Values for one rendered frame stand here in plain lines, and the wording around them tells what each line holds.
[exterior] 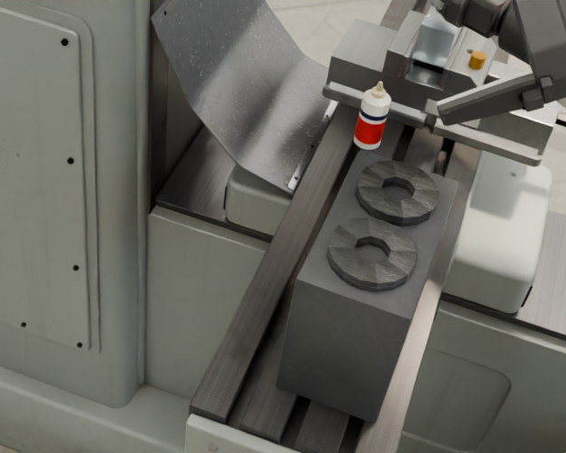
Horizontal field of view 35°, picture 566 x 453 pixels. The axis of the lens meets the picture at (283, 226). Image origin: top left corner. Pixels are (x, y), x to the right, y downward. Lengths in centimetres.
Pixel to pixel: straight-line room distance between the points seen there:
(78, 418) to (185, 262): 46
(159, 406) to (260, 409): 86
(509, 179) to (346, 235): 66
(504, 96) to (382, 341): 40
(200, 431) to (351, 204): 30
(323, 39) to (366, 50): 181
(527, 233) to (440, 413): 40
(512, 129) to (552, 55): 82
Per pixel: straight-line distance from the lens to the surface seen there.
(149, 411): 186
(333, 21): 333
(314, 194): 124
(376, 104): 128
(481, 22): 121
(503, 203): 148
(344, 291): 88
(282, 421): 101
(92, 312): 167
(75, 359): 181
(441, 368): 156
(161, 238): 154
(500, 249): 141
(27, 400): 190
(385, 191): 99
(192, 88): 132
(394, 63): 136
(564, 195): 285
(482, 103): 57
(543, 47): 56
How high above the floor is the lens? 176
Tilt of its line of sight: 45 degrees down
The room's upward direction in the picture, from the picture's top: 10 degrees clockwise
